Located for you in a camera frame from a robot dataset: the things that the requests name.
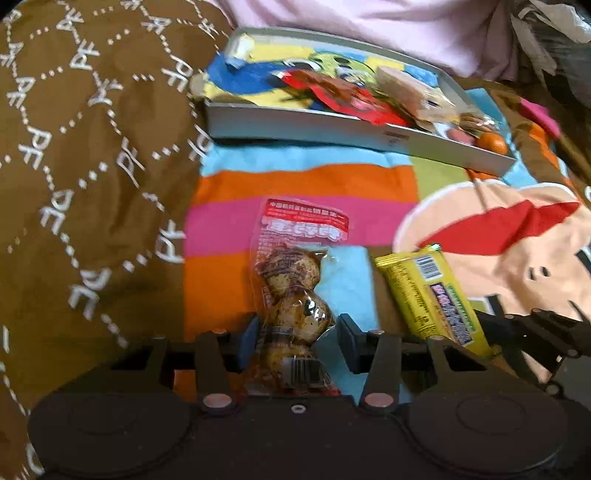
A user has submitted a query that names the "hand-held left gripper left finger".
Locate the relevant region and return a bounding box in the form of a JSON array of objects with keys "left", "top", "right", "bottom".
[{"left": 110, "top": 315, "right": 260, "bottom": 415}]

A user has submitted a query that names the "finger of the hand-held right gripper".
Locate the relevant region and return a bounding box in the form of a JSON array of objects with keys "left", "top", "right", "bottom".
[
  {"left": 475, "top": 308, "right": 563, "bottom": 398},
  {"left": 502, "top": 308, "right": 591, "bottom": 360}
]

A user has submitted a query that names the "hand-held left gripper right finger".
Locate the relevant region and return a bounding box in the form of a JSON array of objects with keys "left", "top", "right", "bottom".
[{"left": 337, "top": 314, "right": 486, "bottom": 415}]

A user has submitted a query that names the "red braised egg packet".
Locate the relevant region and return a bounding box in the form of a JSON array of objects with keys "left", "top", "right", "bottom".
[{"left": 249, "top": 198, "right": 352, "bottom": 398}]

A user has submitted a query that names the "yellow snack bar packet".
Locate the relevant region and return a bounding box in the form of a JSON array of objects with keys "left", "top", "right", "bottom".
[{"left": 373, "top": 244, "right": 497, "bottom": 361}]

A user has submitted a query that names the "small orange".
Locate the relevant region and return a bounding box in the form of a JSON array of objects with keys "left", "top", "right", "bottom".
[{"left": 477, "top": 131, "right": 509, "bottom": 156}]

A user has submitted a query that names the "grey cardboard tray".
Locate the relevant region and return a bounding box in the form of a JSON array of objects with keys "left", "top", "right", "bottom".
[{"left": 191, "top": 25, "right": 518, "bottom": 178}]

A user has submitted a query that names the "clear sausage packet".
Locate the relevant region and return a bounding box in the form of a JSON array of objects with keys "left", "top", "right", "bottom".
[{"left": 445, "top": 127, "right": 479, "bottom": 147}]

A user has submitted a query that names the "gold snack packet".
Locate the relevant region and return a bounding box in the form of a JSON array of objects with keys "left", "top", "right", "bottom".
[{"left": 459, "top": 113, "right": 498, "bottom": 134}]

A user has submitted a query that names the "red snack packet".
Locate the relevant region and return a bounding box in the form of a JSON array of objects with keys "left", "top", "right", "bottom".
[{"left": 281, "top": 69, "right": 403, "bottom": 126}]

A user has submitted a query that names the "white nougat packet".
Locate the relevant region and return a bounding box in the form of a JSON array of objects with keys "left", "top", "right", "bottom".
[{"left": 376, "top": 66, "right": 459, "bottom": 124}]

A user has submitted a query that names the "cartoon printed blanket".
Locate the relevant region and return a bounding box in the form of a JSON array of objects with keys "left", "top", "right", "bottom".
[{"left": 182, "top": 76, "right": 591, "bottom": 416}]

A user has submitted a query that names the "cartoon drawing sheet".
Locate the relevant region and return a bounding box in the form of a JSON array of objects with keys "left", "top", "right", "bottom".
[{"left": 203, "top": 41, "right": 444, "bottom": 121}]

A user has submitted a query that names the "clear plastic bag of clothes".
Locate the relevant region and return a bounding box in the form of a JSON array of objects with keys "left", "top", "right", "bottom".
[{"left": 508, "top": 0, "right": 591, "bottom": 116}]

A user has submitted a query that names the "white crumpled paper piece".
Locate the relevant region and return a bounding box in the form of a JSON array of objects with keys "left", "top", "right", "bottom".
[{"left": 224, "top": 37, "right": 256, "bottom": 71}]

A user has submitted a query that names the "pink cloth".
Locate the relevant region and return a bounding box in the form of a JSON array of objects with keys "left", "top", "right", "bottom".
[{"left": 208, "top": 0, "right": 522, "bottom": 81}]

